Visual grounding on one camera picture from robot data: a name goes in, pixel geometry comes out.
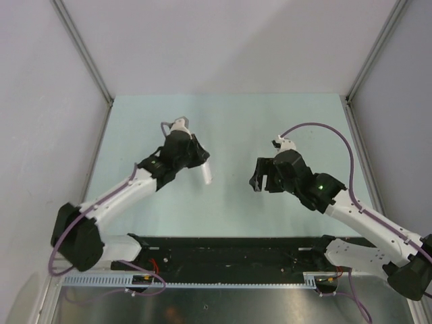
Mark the right aluminium frame post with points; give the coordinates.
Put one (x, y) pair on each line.
(389, 27)

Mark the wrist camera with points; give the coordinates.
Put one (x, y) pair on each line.
(282, 144)
(180, 124)

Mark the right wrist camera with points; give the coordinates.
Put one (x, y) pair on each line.
(282, 144)

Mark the left aluminium frame post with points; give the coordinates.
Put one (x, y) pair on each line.
(78, 42)

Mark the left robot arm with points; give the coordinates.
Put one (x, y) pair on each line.
(79, 232)

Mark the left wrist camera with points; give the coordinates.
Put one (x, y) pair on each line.
(180, 124)

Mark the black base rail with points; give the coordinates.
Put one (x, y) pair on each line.
(233, 261)

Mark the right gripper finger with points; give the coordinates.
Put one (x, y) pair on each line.
(265, 164)
(256, 181)

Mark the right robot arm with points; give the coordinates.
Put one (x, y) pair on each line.
(400, 257)

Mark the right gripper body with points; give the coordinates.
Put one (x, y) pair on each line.
(277, 186)

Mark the aluminium frame post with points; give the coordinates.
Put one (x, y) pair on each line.
(78, 42)
(389, 27)

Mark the white remote control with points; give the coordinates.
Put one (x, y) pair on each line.
(206, 173)

